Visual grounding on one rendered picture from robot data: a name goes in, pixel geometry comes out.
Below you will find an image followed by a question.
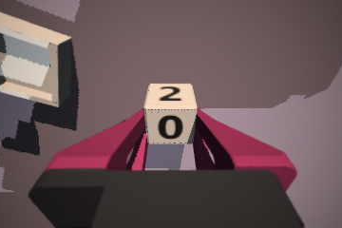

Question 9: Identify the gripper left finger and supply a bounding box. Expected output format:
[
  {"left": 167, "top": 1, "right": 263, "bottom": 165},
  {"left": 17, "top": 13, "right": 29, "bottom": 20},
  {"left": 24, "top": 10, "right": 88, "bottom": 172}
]
[{"left": 44, "top": 109, "right": 148, "bottom": 171}]

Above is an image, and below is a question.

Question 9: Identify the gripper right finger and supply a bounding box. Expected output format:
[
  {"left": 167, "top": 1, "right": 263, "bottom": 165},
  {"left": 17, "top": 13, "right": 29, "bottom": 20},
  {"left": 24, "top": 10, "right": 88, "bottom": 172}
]
[{"left": 193, "top": 108, "right": 297, "bottom": 192}]

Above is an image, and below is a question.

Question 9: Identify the cream number cube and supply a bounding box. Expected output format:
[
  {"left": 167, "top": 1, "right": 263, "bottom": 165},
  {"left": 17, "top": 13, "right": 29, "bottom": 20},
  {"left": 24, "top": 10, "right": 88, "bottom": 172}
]
[{"left": 143, "top": 84, "right": 197, "bottom": 143}]

